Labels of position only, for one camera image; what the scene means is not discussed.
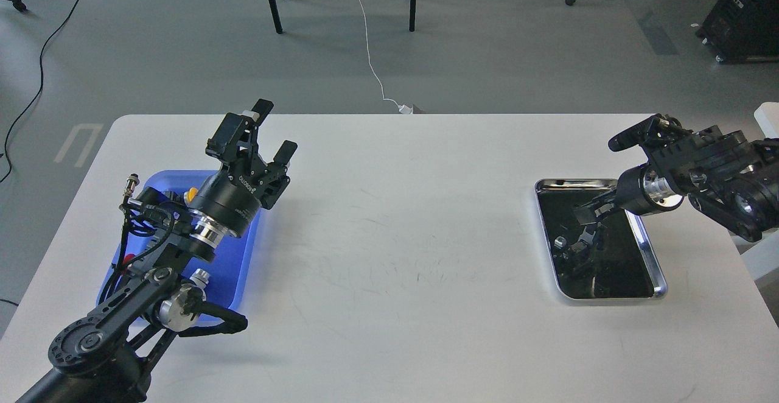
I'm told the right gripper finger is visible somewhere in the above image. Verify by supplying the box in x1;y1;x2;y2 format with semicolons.
573;189;618;225
567;220;604;257

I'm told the silver metal tray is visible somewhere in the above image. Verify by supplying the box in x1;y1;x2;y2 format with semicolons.
534;178;668;305

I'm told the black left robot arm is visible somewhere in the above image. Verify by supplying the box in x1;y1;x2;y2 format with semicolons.
19;99;297;402

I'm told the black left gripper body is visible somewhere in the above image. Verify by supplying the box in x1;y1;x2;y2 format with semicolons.
189;170;262;237

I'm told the black cable on floor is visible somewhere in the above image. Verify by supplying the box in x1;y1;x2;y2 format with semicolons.
0;0;141;183

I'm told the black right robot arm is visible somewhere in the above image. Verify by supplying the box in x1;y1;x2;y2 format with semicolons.
553;114;778;259

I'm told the white cable on floor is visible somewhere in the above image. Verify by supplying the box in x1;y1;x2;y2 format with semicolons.
298;0;402;111

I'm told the silver cylindrical connector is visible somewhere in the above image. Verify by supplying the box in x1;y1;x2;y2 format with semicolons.
122;173;139;205

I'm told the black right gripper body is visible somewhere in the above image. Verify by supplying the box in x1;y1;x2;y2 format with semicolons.
615;166;683;216

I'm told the black equipment case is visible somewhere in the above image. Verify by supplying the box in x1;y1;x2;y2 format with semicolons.
696;0;778;64

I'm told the white rolling chair leg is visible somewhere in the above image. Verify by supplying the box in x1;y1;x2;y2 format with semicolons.
731;102;778;287

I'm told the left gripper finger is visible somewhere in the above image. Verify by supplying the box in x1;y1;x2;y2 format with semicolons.
256;141;298;211
206;99;274;175

